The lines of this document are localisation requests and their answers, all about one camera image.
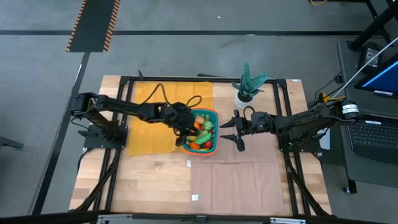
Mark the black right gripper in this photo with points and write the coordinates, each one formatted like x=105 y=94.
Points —
x=258 y=126

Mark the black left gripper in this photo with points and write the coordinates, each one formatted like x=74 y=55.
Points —
x=182 y=119

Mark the yellow toy lemon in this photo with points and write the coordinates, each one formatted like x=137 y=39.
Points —
x=191 y=138

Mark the orange toy pumpkin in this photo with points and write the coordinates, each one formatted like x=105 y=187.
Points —
x=194 y=145

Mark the orange toy tangerine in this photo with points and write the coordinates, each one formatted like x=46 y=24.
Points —
x=196 y=125

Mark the green toy cabbage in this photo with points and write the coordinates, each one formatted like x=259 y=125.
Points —
x=208 y=125

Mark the tan toy potato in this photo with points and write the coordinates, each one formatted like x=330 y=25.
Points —
x=200 y=119

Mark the yellow toy corn cob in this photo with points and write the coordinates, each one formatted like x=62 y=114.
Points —
x=203 y=149

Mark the red toy tomato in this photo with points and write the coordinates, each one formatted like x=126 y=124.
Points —
x=207 y=144

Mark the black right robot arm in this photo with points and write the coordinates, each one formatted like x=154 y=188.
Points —
x=308 y=121

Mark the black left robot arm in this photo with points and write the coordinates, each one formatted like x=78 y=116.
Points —
x=130 y=109

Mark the teal basket orange rim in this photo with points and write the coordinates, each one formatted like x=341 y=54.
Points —
x=214 y=113

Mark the small white cloth tag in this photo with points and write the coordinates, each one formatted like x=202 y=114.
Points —
x=188 y=163

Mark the yellow cloth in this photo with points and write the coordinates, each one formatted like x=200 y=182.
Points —
x=149 y=137

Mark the snake plant in white pot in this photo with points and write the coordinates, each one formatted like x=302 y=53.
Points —
x=248 y=82

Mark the pink cloth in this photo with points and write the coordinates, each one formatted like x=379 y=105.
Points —
x=242 y=186

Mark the white printed cloth label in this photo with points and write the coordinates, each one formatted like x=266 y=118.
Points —
x=195 y=197

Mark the thin white rod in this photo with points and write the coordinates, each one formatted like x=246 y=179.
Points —
x=351 y=81

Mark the black orange hazard floor mat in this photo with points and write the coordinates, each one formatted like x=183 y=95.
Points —
x=93 y=25

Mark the black laptop keyboard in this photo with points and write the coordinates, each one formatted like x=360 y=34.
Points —
x=373 y=133

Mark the laptop computer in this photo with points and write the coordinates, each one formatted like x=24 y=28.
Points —
x=367 y=174

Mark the black power adapter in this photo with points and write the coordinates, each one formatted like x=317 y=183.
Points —
x=370 y=57

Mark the monitor with blue screen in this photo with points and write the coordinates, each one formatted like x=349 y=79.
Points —
x=382 y=77

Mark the black furniture leg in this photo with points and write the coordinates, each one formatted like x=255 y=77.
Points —
x=9 y=143

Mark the black stand pole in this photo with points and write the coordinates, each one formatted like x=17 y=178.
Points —
x=373 y=28

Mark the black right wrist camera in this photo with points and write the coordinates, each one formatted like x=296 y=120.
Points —
x=259 y=119

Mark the black table frame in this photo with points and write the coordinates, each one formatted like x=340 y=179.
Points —
x=126 y=81

